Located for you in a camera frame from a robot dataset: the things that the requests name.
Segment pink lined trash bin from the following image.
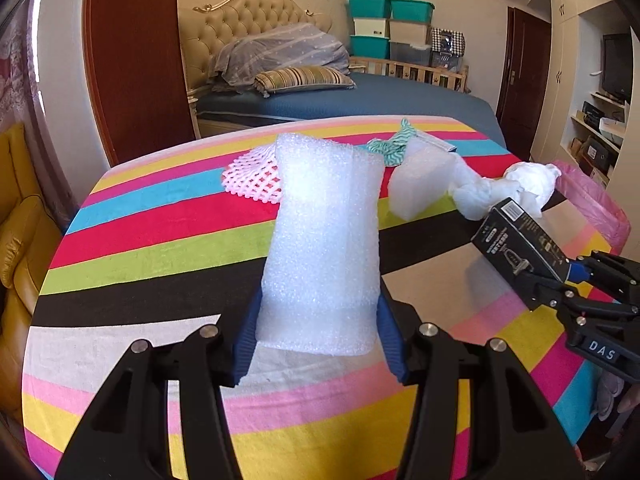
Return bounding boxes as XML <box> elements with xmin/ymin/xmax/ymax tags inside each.
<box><xmin>552</xmin><ymin>160</ymin><xmax>632</xmax><ymax>256</ymax></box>

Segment dark fabric bag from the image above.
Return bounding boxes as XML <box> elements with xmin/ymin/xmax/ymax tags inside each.
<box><xmin>431</xmin><ymin>52</ymin><xmax>463</xmax><ymax>73</ymax></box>

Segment rainbow striped tablecloth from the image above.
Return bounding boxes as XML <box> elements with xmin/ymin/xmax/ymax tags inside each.
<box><xmin>22</xmin><ymin>115</ymin><xmax>621</xmax><ymax>480</ymax></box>

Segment wooden crib rail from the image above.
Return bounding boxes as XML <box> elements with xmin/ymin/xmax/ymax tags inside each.
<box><xmin>349</xmin><ymin>56</ymin><xmax>471</xmax><ymax>95</ymax></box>

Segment white plastic bag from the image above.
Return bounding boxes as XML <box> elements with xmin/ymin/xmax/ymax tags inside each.
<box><xmin>448</xmin><ymin>161</ymin><xmax>563</xmax><ymax>221</ymax></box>

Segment teal patterned cloth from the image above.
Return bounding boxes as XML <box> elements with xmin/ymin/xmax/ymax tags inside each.
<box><xmin>366</xmin><ymin>119</ymin><xmax>426</xmax><ymax>167</ymax></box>

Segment grey patterned duvet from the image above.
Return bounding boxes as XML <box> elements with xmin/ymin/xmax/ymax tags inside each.
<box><xmin>209</xmin><ymin>22</ymin><xmax>351</xmax><ymax>92</ymax></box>

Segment pink foam fruit net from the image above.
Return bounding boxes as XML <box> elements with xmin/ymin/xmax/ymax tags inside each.
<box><xmin>221</xmin><ymin>144</ymin><xmax>286</xmax><ymax>206</ymax></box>

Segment white built-in cabinet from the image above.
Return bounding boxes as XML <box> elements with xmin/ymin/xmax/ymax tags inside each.
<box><xmin>530</xmin><ymin>0</ymin><xmax>640</xmax><ymax>191</ymax></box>

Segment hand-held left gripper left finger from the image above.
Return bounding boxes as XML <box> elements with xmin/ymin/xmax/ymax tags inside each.
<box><xmin>54</xmin><ymin>287</ymin><xmax>264</xmax><ymax>480</ymax></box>

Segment teal storage box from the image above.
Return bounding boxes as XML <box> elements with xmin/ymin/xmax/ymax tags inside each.
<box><xmin>349</xmin><ymin>35</ymin><xmax>391</xmax><ymax>59</ymax></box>
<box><xmin>347</xmin><ymin>0</ymin><xmax>392</xmax><ymax>20</ymax></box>
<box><xmin>389</xmin><ymin>0</ymin><xmax>435</xmax><ymax>23</ymax></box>

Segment small white foam sheet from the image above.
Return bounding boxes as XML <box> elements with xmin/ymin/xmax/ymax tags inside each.
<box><xmin>387</xmin><ymin>139</ymin><xmax>461</xmax><ymax>221</ymax></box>

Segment yellow leather sofa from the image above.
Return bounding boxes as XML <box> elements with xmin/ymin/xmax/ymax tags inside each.
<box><xmin>0</xmin><ymin>122</ymin><xmax>63</xmax><ymax>426</ymax></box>

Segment bed with tufted headboard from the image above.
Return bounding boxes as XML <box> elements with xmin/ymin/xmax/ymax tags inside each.
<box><xmin>179</xmin><ymin>0</ymin><xmax>506</xmax><ymax>143</ymax></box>

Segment clear grey storage box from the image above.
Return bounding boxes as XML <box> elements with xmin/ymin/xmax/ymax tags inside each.
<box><xmin>389</xmin><ymin>41</ymin><xmax>432</xmax><ymax>67</ymax></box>

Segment dark brown door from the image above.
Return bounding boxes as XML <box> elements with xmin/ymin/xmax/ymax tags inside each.
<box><xmin>496</xmin><ymin>6</ymin><xmax>552</xmax><ymax>161</ymax></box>

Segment lace floral curtain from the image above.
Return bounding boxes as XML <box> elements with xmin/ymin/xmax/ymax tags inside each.
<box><xmin>0</xmin><ymin>0</ymin><xmax>81</xmax><ymax>211</ymax></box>

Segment black white checkered bag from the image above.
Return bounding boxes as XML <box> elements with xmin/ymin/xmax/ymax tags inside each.
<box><xmin>429</xmin><ymin>27</ymin><xmax>466</xmax><ymax>56</ymax></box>

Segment pale pink shoes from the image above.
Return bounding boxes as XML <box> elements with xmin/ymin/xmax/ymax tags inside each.
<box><xmin>594</xmin><ymin>374</ymin><xmax>626</xmax><ymax>422</ymax></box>

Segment large white foam sheet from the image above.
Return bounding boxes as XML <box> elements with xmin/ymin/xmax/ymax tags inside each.
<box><xmin>255</xmin><ymin>132</ymin><xmax>386</xmax><ymax>357</ymax></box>

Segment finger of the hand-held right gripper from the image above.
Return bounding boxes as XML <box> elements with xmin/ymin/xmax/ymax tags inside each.
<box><xmin>567</xmin><ymin>250</ymin><xmax>640</xmax><ymax>306</ymax></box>
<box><xmin>522</xmin><ymin>275</ymin><xmax>640</xmax><ymax>331</ymax></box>

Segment black television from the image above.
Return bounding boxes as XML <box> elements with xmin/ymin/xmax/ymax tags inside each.
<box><xmin>601</xmin><ymin>33</ymin><xmax>633</xmax><ymax>103</ymax></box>

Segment brown wooden wardrobe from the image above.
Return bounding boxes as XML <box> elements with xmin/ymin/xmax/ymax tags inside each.
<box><xmin>82</xmin><ymin>0</ymin><xmax>201</xmax><ymax>167</ymax></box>

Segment black cardboard box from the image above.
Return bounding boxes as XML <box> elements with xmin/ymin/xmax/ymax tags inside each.
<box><xmin>471</xmin><ymin>197</ymin><xmax>573</xmax><ymax>293</ymax></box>

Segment beige storage box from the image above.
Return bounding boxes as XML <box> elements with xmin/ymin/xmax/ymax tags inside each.
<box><xmin>389</xmin><ymin>20</ymin><xmax>432</xmax><ymax>43</ymax></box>

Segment gold striped pillow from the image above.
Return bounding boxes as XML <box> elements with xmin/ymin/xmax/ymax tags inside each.
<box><xmin>253</xmin><ymin>66</ymin><xmax>357</xmax><ymax>96</ymax></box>

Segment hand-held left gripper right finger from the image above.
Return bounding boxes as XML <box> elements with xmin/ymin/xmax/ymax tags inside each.
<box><xmin>376</xmin><ymin>292</ymin><xmax>586</xmax><ymax>480</ymax></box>

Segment white storage box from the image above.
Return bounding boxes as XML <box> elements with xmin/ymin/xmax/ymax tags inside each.
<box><xmin>352</xmin><ymin>17</ymin><xmax>391</xmax><ymax>38</ymax></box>

